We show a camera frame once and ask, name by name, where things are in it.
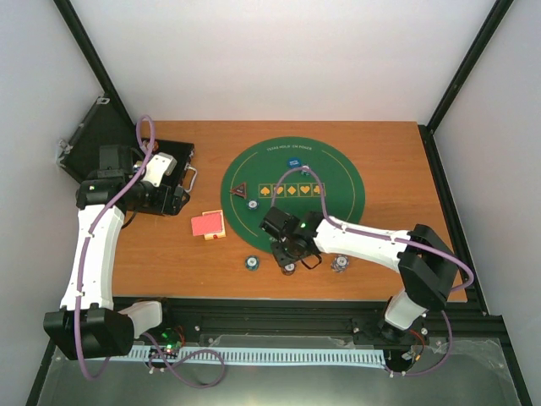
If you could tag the light blue cable duct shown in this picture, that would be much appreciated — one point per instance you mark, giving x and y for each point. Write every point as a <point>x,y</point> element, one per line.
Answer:
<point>369,358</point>

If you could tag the silver case handle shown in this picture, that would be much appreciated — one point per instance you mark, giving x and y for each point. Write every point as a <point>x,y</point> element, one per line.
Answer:
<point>194,174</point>

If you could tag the red playing card deck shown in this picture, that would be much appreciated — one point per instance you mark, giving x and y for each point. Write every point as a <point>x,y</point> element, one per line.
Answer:
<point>210,225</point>

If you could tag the triangular all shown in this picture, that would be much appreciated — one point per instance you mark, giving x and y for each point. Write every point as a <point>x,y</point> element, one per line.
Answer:
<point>240,190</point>

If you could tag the round green poker mat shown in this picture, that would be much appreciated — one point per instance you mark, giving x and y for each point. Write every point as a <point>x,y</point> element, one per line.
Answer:
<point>263,167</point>

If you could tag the blue small blind button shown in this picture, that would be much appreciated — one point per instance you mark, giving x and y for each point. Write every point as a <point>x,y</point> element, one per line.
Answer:
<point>293,162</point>

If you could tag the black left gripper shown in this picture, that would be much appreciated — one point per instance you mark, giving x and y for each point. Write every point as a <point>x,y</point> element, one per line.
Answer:
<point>175,206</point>

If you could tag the blue 50 chip stack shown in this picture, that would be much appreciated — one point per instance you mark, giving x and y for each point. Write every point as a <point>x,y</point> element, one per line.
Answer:
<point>252,262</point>

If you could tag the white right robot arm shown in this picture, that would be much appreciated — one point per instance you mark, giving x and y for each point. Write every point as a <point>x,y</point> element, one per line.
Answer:
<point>420,257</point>

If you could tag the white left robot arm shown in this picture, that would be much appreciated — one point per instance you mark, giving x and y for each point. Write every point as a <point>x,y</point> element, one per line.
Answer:
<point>86,325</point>

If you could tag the black poker chip case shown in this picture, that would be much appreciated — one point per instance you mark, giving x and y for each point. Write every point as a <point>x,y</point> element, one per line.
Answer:
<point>105,144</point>

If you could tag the brown 100 chip stack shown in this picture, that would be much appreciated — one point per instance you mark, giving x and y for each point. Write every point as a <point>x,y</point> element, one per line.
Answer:
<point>289,269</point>

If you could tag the black aluminium frame rail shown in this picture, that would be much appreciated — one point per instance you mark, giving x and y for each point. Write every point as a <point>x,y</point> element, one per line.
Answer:
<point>201,319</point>

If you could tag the purple white chip stack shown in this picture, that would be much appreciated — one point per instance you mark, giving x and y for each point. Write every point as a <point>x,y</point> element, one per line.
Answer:
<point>340,263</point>

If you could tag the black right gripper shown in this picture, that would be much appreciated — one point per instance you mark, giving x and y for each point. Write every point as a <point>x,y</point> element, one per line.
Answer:
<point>281,258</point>

